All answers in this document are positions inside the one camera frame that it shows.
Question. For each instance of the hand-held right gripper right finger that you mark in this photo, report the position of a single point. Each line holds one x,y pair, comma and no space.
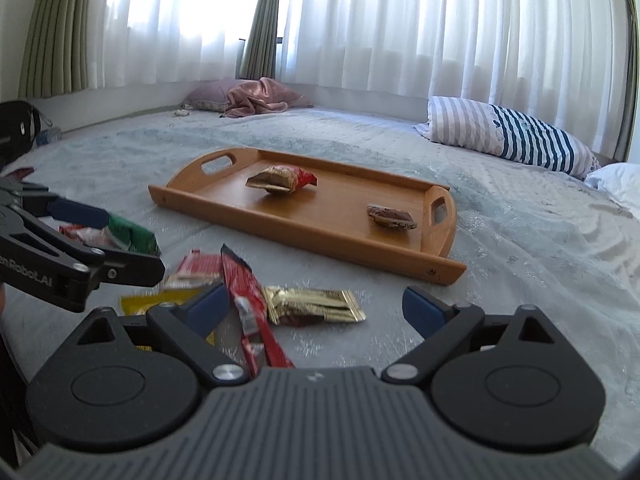
422,310

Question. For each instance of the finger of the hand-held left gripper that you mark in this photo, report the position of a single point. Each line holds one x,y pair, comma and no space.
80,212
125,267

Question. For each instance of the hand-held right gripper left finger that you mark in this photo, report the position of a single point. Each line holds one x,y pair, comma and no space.
207,305

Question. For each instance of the small whitish snack packet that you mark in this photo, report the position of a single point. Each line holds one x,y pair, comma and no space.
87,236

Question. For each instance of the green snack packet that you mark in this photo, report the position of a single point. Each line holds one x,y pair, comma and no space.
135,237

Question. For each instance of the long red snack packet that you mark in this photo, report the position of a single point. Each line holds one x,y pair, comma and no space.
247,305

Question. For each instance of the pink snack packet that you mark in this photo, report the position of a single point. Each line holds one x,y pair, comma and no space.
192,267

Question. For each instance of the yellow snack packet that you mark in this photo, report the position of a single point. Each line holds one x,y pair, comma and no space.
140,305

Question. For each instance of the brown chocolate snack packet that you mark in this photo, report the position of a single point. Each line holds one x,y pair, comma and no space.
392,216

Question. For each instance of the gold snack packet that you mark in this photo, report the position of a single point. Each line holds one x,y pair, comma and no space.
310,305

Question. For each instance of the wooden tray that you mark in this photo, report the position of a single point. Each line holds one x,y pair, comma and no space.
325,205

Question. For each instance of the red brown nut snack packet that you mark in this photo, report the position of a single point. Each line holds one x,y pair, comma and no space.
280,179

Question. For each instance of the plastic bottle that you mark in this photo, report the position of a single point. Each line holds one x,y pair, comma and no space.
50,136

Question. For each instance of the black bag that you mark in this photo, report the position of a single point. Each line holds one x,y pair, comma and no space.
17,122

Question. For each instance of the small white object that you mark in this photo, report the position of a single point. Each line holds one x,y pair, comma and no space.
182,110

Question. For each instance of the pink pillow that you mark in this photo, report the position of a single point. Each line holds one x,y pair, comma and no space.
210,95

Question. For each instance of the green curtain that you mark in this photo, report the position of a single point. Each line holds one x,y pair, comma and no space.
65,30
627,110
265,25

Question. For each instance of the blue striped pillow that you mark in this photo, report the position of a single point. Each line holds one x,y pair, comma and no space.
500,132

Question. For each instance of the pink crumpled cloth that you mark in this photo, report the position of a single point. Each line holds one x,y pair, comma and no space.
255,97

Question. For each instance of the white sheer curtain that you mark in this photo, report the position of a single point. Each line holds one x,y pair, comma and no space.
175,20
450,25

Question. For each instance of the white pillow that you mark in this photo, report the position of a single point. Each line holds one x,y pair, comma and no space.
617,182

